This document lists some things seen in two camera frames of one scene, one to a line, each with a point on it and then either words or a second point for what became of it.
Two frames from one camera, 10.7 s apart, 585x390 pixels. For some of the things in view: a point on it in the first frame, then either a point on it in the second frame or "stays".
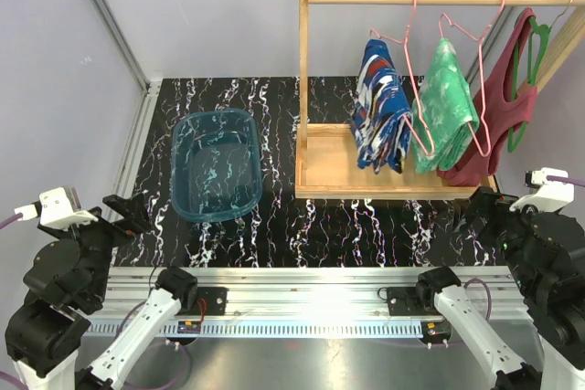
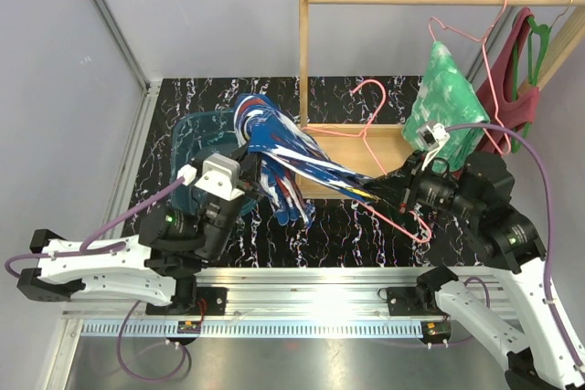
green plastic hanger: (534, 27) stays
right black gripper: (487, 201) -> (402, 186)
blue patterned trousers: (381, 118) -> (287, 157)
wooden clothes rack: (326, 163) stays
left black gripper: (133, 210) -> (250, 173)
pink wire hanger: (406, 41) -> (364, 131)
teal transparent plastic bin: (216, 164) stays
